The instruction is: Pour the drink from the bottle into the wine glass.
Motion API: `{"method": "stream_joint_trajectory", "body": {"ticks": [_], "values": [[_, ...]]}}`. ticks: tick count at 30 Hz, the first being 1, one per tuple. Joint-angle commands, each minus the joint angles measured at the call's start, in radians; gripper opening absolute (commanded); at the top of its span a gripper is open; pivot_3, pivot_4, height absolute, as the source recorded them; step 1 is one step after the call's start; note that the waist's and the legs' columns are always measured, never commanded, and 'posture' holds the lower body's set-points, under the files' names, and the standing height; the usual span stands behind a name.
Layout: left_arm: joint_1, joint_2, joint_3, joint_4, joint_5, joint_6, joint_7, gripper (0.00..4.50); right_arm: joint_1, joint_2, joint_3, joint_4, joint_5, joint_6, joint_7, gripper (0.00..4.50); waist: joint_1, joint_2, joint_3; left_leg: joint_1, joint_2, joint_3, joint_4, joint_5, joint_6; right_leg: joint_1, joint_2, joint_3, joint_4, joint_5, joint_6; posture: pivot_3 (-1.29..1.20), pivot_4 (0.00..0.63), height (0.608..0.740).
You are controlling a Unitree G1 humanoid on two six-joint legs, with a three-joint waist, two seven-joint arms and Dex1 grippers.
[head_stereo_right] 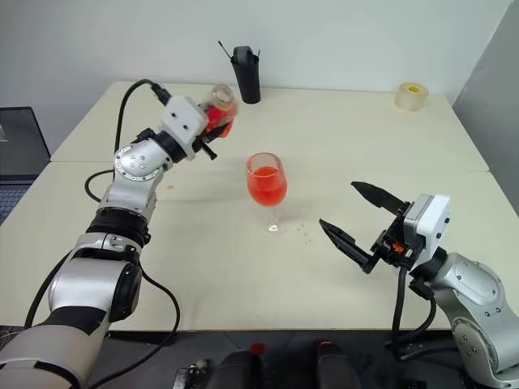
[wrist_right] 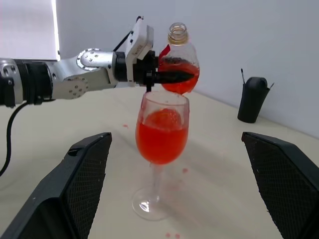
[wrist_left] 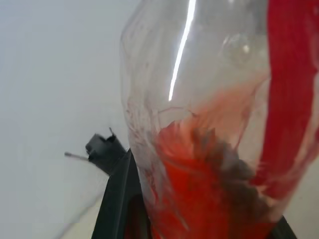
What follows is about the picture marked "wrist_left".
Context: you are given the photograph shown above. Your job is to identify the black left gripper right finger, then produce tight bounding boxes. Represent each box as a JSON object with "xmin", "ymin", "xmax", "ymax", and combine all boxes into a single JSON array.
[{"xmin": 270, "ymin": 215, "xmax": 299, "ymax": 239}]

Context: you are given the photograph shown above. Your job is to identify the clear bottle with red drink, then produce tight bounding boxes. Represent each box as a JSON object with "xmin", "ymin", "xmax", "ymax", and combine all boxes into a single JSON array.
[{"xmin": 119, "ymin": 0, "xmax": 319, "ymax": 239}]

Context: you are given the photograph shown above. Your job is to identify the dark grey box with rod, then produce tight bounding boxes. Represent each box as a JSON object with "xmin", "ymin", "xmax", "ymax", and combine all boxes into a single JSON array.
[{"xmin": 64, "ymin": 126, "xmax": 127, "ymax": 175}]

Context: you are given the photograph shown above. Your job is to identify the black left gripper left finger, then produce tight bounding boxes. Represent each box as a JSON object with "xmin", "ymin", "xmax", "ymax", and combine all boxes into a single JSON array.
[{"xmin": 91, "ymin": 147, "xmax": 153, "ymax": 239}]

